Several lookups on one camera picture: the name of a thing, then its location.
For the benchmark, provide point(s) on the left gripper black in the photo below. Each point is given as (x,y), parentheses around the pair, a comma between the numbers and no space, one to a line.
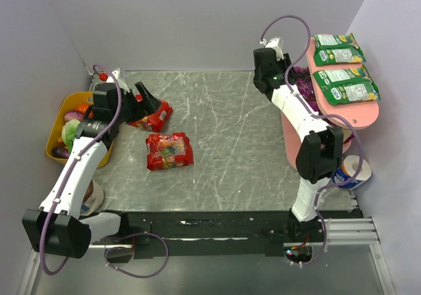
(133,103)

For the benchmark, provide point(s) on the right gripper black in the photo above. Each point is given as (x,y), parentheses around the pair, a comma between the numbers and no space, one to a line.
(290,70)

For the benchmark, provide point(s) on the purple candy bag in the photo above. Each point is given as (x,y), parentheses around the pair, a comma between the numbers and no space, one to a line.
(304,83)
(347,134)

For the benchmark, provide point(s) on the green candy bag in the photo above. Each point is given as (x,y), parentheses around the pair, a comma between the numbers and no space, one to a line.
(345,86)
(336,50)

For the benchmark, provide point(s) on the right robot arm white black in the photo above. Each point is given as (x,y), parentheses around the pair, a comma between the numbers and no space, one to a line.
(320,145)

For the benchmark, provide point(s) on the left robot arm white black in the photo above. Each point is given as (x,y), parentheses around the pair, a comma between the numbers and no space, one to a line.
(56,227)

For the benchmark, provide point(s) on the red candy bag upper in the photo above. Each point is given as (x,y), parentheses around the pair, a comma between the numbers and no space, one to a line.
(154,122)

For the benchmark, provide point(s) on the red candy bag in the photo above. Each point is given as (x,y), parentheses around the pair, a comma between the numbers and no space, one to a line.
(168,151)
(154,122)

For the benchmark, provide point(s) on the red candy bag lower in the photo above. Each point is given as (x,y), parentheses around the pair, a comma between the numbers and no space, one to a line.
(168,151)

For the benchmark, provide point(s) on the orange toy fruit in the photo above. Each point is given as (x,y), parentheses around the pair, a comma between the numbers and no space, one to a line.
(82,109)

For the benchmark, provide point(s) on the purple toy onion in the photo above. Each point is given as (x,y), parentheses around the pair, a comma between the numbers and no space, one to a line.
(73,115)

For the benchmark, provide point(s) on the yellow basket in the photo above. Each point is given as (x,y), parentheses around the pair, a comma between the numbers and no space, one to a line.
(70,103)

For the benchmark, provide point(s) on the green toy cabbage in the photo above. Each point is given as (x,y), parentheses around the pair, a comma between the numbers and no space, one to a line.
(68,133)

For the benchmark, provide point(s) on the purple toy eggplant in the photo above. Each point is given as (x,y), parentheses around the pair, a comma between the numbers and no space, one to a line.
(60,152)

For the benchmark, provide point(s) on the beige cloth bag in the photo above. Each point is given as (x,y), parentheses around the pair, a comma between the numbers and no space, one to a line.
(92,200)

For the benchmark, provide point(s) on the toilet paper roll blue wrapper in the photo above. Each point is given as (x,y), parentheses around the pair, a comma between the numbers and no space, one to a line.
(348,169)

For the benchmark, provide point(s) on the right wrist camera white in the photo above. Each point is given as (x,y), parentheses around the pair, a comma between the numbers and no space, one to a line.
(276,44)

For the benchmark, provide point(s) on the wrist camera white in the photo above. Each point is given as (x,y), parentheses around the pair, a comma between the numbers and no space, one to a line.
(118,74)
(276,44)

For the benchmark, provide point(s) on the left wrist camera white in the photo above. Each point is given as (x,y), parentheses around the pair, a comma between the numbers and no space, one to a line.
(118,74)

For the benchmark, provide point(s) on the aluminium frame rail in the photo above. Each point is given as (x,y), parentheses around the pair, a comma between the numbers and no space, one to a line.
(342,228)

